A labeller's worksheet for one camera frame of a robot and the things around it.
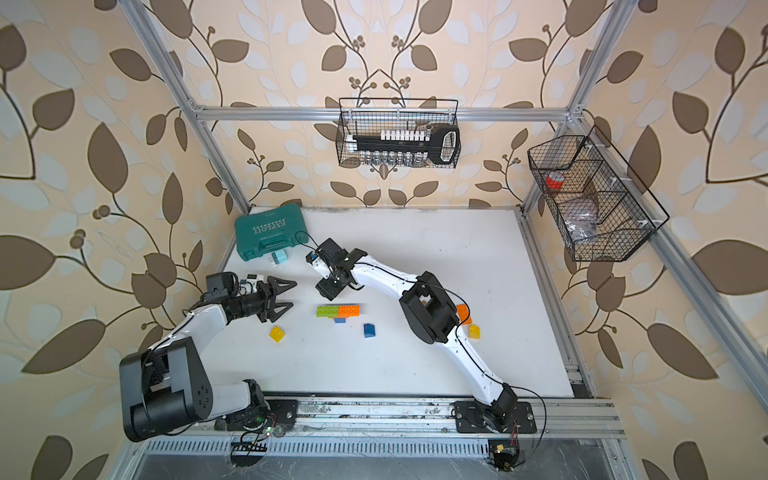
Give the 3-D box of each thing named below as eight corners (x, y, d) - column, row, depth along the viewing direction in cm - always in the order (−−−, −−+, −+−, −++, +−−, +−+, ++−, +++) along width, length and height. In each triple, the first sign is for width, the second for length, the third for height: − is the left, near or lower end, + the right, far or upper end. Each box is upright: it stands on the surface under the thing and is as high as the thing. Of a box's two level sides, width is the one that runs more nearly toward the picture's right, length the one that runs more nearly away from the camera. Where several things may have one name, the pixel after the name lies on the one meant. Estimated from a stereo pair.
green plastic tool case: (242, 262, 106) (237, 255, 102) (239, 225, 117) (234, 217, 114) (311, 242, 111) (308, 234, 108) (301, 208, 123) (299, 201, 120)
